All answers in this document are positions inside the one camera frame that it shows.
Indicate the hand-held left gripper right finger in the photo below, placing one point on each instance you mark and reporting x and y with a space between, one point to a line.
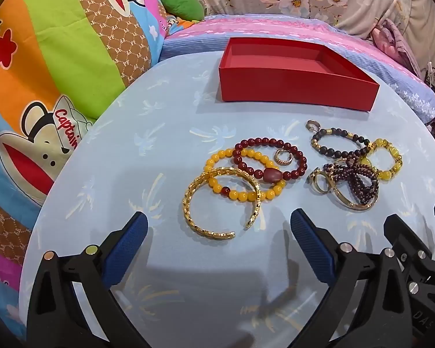
311 246

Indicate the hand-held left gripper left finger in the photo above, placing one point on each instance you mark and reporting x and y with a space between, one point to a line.
128 246

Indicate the thin gold bangle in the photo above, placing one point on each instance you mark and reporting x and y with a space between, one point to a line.
351 206

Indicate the red cardboard box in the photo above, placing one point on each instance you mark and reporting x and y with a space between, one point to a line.
297 87

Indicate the pink crumpled garment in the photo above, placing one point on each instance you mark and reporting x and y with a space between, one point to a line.
395 43

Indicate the pink and blue striped bedding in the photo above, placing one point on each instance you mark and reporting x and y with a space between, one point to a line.
203 36

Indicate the colourful cartoon monkey blanket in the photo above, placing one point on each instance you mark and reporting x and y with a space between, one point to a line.
58 25

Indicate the green pillow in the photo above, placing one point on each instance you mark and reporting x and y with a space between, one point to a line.
181 2

